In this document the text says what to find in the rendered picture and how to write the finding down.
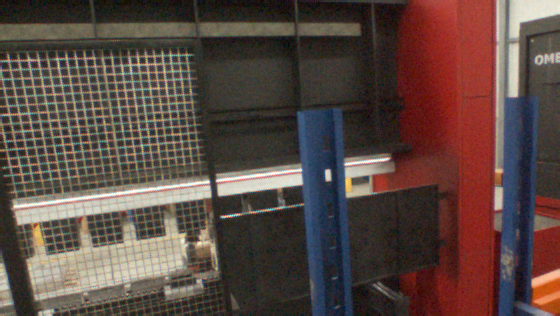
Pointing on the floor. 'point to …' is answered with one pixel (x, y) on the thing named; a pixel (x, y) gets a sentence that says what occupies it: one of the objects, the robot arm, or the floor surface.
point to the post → (21, 293)
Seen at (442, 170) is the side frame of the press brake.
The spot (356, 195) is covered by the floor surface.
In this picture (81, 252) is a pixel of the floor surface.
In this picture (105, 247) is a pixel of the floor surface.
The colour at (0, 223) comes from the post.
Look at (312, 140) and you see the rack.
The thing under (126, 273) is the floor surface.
